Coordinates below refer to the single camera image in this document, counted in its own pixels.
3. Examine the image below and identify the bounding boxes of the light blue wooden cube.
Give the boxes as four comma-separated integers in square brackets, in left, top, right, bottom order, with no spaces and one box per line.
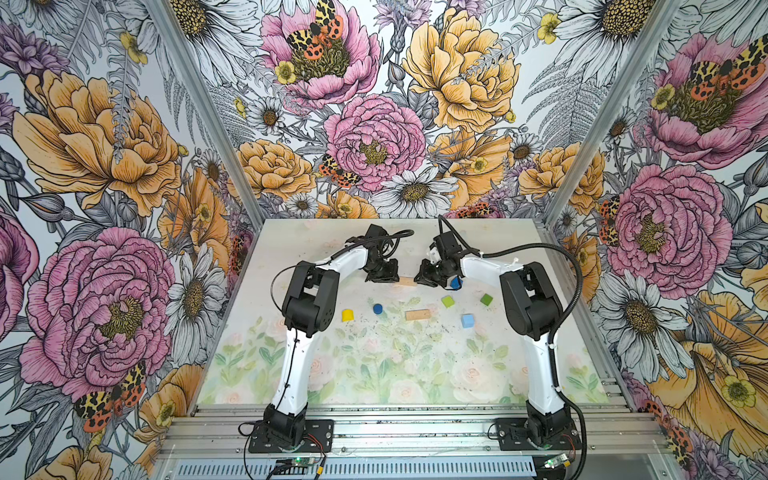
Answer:
[461,314,475,328]

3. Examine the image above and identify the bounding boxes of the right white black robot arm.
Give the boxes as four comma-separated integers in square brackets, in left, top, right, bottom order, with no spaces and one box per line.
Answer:
[415,232,575,449]

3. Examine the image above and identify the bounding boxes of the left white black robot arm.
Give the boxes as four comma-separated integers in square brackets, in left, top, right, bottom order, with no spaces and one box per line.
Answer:
[261,224,413,450]

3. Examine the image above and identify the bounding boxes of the left green circuit board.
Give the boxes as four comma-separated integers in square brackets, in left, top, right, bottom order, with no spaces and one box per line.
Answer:
[271,456,327,477]

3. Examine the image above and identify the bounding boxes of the green circuit board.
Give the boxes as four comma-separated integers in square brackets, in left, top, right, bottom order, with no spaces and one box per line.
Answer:
[271,456,327,477]
[543,454,571,469]

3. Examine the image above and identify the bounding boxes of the right green circuit board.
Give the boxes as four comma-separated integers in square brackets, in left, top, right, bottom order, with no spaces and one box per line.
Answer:
[543,454,571,469]

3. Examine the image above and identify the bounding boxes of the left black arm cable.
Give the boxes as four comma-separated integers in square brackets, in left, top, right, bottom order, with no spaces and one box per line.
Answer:
[238,229,415,480]

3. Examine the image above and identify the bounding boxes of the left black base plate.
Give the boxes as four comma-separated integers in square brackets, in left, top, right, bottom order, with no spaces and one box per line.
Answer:
[246,419,335,454]

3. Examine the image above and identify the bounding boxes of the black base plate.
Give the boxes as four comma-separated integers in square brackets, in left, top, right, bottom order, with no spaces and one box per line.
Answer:
[246,419,335,454]
[492,418,582,452]

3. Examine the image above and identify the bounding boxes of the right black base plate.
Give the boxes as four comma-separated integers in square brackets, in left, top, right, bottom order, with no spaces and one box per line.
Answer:
[492,418,582,452]

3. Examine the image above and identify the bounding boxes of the right black corrugated cable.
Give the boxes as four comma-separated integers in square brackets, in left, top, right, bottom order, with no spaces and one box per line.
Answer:
[437,214,588,480]

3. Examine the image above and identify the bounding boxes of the aluminium mounting rail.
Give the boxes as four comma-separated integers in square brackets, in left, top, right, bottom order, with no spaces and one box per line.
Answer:
[159,405,668,459]

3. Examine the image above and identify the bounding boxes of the white vented cable duct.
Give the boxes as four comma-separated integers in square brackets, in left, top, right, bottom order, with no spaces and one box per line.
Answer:
[164,456,536,479]

